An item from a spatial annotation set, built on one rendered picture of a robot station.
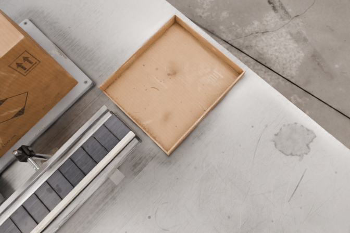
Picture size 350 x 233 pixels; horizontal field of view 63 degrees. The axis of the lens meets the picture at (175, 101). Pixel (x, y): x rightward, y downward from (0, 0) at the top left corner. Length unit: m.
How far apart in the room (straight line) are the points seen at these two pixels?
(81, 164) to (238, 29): 1.35
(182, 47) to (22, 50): 0.42
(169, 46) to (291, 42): 1.15
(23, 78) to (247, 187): 0.58
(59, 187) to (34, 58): 0.31
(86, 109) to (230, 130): 0.40
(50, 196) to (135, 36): 0.48
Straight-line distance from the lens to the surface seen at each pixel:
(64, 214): 0.77
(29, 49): 0.63
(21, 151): 0.71
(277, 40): 1.85
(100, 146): 0.74
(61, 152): 0.68
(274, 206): 0.78
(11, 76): 0.66
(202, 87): 0.79
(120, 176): 0.77
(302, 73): 1.81
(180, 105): 0.77
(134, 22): 0.89
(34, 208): 0.80
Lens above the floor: 1.58
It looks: 75 degrees down
